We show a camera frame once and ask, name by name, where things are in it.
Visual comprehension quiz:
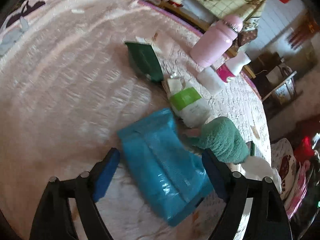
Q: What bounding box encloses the dark green packet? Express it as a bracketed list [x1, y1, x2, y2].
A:
[125, 41, 164, 84]

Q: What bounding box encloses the floral covered sofa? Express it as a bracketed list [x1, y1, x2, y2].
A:
[271, 138, 319, 220]

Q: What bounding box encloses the green fuzzy sock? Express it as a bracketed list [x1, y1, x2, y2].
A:
[187, 116, 249, 164]

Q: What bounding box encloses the blue plastic wrapper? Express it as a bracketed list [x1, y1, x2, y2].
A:
[117, 108, 213, 226]

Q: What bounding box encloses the white tissue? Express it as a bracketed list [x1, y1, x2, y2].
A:
[227, 156, 282, 194]

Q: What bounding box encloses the red cushion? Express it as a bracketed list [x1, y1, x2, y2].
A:
[293, 136, 315, 164]

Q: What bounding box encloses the wooden chair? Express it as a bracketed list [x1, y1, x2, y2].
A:
[250, 52, 299, 105]

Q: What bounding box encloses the white bottle cap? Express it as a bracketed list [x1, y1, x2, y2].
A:
[196, 67, 225, 96]

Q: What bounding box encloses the pink quilted table cover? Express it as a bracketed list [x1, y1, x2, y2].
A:
[1, 0, 271, 239]

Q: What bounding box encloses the green white pouch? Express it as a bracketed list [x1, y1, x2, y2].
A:
[162, 76, 212, 128]

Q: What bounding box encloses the wooden low cabinet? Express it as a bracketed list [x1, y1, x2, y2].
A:
[158, 1, 256, 79]

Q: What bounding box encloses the white bottle pink label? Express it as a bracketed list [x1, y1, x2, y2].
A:
[216, 51, 251, 83]

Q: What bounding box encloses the pink thermos bottle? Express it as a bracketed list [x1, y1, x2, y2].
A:
[190, 15, 243, 68]

